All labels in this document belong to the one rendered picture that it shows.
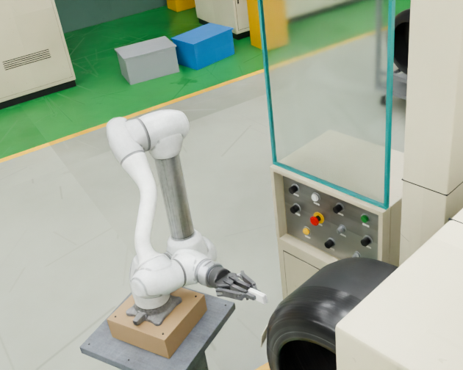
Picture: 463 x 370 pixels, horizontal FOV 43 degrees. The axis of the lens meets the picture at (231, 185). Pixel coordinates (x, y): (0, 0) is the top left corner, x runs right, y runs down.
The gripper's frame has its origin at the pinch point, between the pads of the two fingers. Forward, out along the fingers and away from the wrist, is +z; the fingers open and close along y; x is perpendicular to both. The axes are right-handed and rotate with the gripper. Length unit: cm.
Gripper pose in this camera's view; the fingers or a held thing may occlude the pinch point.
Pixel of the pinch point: (257, 296)
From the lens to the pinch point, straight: 188.8
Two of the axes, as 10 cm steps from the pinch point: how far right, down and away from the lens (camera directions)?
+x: 2.2, 8.8, 4.3
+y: 7.2, -4.4, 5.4
